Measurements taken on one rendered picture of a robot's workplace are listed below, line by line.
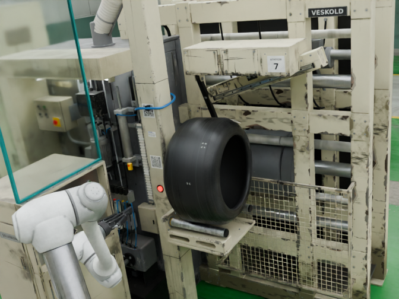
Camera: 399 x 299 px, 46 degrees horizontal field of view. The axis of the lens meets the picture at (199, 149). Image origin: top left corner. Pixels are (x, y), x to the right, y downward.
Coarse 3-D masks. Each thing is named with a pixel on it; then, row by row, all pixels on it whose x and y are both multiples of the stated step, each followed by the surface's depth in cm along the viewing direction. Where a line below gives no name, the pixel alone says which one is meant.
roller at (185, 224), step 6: (174, 222) 256; (180, 222) 254; (186, 222) 252; (192, 222) 251; (186, 228) 252; (192, 228) 250; (198, 228) 248; (204, 228) 246; (210, 228) 244; (216, 228) 243; (222, 228) 242; (216, 234) 242; (222, 234) 240; (228, 234) 242
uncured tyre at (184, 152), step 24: (192, 120) 243; (216, 120) 237; (192, 144) 228; (216, 144) 226; (240, 144) 266; (168, 168) 231; (192, 168) 224; (216, 168) 225; (240, 168) 271; (168, 192) 234; (192, 192) 226; (216, 192) 226; (240, 192) 267; (192, 216) 237; (216, 216) 232
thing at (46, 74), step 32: (0, 0) 196; (32, 0) 209; (64, 0) 224; (0, 32) 197; (32, 32) 211; (64, 32) 226; (0, 64) 199; (32, 64) 212; (64, 64) 228; (0, 96) 200; (32, 96) 214; (64, 96) 230; (0, 128) 201; (32, 128) 216; (64, 128) 232; (32, 160) 217; (64, 160) 234; (96, 160) 252; (32, 192) 219
